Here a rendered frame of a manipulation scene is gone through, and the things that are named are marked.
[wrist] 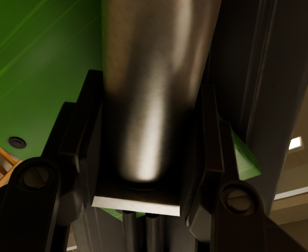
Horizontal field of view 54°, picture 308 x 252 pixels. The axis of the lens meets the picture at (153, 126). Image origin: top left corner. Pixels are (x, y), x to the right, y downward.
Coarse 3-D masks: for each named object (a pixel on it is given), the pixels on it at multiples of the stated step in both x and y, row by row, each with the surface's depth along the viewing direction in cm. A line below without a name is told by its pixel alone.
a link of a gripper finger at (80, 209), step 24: (96, 72) 10; (96, 96) 10; (72, 120) 9; (96, 120) 9; (48, 144) 9; (72, 144) 8; (96, 144) 10; (72, 168) 8; (96, 168) 10; (0, 192) 8; (72, 192) 8; (72, 216) 9
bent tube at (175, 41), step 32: (128, 0) 6; (160, 0) 6; (192, 0) 6; (128, 32) 7; (160, 32) 7; (192, 32) 7; (128, 64) 8; (160, 64) 7; (192, 64) 8; (128, 96) 8; (160, 96) 8; (192, 96) 9; (128, 128) 9; (160, 128) 9; (128, 160) 10; (160, 160) 10; (96, 192) 11; (128, 192) 11; (160, 192) 11
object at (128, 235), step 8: (128, 216) 20; (152, 216) 20; (160, 216) 22; (128, 224) 21; (136, 224) 22; (152, 224) 20; (160, 224) 23; (128, 232) 21; (136, 232) 22; (152, 232) 21; (160, 232) 23; (128, 240) 22; (136, 240) 22; (152, 240) 21; (160, 240) 24; (128, 248) 23; (136, 248) 23; (144, 248) 26; (152, 248) 22; (160, 248) 24
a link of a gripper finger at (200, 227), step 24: (192, 120) 10; (216, 120) 9; (192, 144) 9; (216, 144) 9; (192, 168) 9; (216, 168) 8; (192, 192) 9; (192, 216) 9; (264, 216) 8; (288, 240) 8
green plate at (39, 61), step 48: (0, 0) 12; (48, 0) 11; (96, 0) 11; (0, 48) 13; (48, 48) 13; (96, 48) 13; (0, 96) 15; (48, 96) 15; (0, 144) 18; (240, 144) 17
